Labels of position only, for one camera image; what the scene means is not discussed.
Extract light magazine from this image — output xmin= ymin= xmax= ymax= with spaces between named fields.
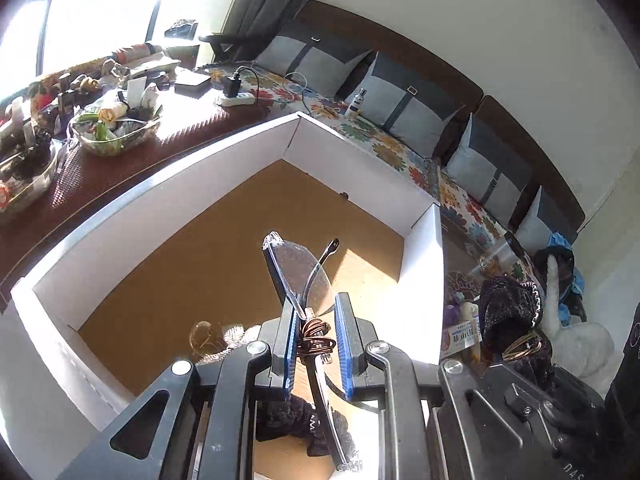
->
xmin=125 ymin=57 xmax=181 ymax=79

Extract white cable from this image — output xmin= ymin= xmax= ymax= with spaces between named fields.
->
xmin=284 ymin=72 xmax=314 ymax=97

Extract white flat box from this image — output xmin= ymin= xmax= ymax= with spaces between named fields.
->
xmin=172 ymin=70 xmax=211 ymax=97

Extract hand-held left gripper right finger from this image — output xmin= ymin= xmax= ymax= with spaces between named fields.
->
xmin=334 ymin=291 xmax=551 ymax=480

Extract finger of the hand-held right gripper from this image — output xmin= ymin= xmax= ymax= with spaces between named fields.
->
xmin=502 ymin=360 xmax=605 ymax=442

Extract dark bag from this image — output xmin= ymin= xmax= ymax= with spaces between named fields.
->
xmin=532 ymin=245 xmax=589 ymax=322

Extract gold hair ties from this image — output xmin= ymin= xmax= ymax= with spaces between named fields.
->
xmin=501 ymin=335 xmax=544 ymax=361

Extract white power strip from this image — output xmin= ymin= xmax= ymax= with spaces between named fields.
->
xmin=216 ymin=91 xmax=256 ymax=107

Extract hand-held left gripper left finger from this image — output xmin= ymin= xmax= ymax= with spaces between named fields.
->
xmin=57 ymin=304 xmax=300 ymax=480

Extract floral sofa blanket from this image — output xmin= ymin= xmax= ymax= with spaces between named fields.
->
xmin=200 ymin=62 xmax=542 ymax=282

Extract blue white toothpaste box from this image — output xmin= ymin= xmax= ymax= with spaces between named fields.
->
xmin=442 ymin=322 xmax=479 ymax=361

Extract brown coil hair tie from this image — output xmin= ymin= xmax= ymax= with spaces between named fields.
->
xmin=296 ymin=317 xmax=337 ymax=361

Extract white cat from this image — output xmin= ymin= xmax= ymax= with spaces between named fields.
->
xmin=537 ymin=252 xmax=616 ymax=382

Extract clear jar black lid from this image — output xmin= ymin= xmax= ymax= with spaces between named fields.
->
xmin=477 ymin=231 xmax=534 ymax=286

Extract black knit cloth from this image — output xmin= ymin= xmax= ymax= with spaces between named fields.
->
xmin=257 ymin=394 xmax=359 ymax=457

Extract small white bottle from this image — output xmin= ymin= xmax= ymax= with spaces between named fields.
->
xmin=348 ymin=87 xmax=368 ymax=120

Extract glass tray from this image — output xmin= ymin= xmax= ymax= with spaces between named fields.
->
xmin=0 ymin=145 xmax=59 ymax=217

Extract grey two-tone pillow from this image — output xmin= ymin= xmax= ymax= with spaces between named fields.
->
xmin=255 ymin=22 xmax=374 ymax=99
xmin=445 ymin=112 xmax=534 ymax=217
xmin=515 ymin=185 xmax=581 ymax=257
xmin=345 ymin=52 xmax=466 ymax=157

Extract eyeglasses with black frame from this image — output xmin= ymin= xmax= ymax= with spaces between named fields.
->
xmin=261 ymin=231 xmax=364 ymax=472

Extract white tissue holder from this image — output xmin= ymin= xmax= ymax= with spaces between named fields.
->
xmin=127 ymin=77 xmax=149 ymax=109

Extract white foam board box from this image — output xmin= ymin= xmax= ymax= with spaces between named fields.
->
xmin=10 ymin=110 xmax=446 ymax=480

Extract black cable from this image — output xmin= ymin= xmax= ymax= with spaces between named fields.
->
xmin=235 ymin=65 xmax=267 ymax=112

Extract grey curtain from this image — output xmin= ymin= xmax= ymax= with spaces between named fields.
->
xmin=220 ymin=0 xmax=331 ymax=64

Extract black cloth with chain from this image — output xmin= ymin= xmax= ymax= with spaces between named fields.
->
xmin=477 ymin=275 xmax=546 ymax=361

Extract glass bowl with snacks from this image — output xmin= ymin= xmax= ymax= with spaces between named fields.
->
xmin=70 ymin=102 xmax=164 ymax=157

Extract red white tube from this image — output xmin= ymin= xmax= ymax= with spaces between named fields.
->
xmin=112 ymin=42 xmax=164 ymax=64

